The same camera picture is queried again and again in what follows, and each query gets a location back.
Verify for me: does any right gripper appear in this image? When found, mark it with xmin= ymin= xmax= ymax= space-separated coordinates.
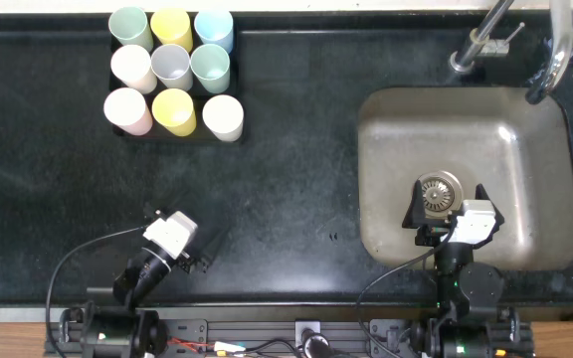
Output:
xmin=401 ymin=178 xmax=505 ymax=249

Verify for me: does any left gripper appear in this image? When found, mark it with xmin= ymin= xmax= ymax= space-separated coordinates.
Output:
xmin=141 ymin=206 xmax=232 ymax=274

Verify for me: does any white cup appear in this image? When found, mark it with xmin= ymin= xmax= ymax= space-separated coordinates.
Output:
xmin=109 ymin=44 xmax=158 ymax=95
xmin=201 ymin=93 xmax=245 ymax=143

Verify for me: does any yellow cup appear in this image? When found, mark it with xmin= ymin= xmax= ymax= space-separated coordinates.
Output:
xmin=151 ymin=88 xmax=198 ymax=138
xmin=149 ymin=6 xmax=194 ymax=54

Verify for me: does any pink cup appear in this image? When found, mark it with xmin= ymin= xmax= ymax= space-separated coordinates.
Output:
xmin=102 ymin=87 xmax=154 ymax=137

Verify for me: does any steel sink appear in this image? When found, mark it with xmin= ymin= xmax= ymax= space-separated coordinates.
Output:
xmin=357 ymin=87 xmax=573 ymax=272

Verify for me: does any black tray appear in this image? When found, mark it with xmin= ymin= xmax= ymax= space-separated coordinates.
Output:
xmin=108 ymin=9 xmax=246 ymax=145

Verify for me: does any steel tap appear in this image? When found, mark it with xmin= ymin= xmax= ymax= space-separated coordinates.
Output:
xmin=448 ymin=0 xmax=573 ymax=105

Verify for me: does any green cup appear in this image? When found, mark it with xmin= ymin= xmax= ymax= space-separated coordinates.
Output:
xmin=107 ymin=5 xmax=154 ymax=53
xmin=189 ymin=43 xmax=232 ymax=95

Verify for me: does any grey cup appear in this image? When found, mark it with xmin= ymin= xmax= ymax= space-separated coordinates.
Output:
xmin=150 ymin=43 xmax=194 ymax=92

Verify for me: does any blue cup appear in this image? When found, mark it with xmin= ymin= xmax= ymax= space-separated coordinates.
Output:
xmin=193 ymin=7 xmax=235 ymax=55

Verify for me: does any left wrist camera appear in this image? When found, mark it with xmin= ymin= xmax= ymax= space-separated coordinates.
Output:
xmin=141 ymin=210 xmax=199 ymax=260

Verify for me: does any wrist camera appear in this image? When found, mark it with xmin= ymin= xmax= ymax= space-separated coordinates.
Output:
xmin=449 ymin=198 xmax=497 ymax=246
xmin=141 ymin=210 xmax=199 ymax=260

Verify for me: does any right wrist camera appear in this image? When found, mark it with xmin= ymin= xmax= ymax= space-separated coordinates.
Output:
xmin=449 ymin=198 xmax=497 ymax=246

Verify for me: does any black cable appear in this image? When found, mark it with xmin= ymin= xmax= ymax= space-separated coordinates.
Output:
xmin=45 ymin=226 xmax=151 ymax=358
xmin=354 ymin=218 xmax=460 ymax=357

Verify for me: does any mounting rail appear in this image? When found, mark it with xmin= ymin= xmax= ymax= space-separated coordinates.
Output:
xmin=45 ymin=317 xmax=536 ymax=358

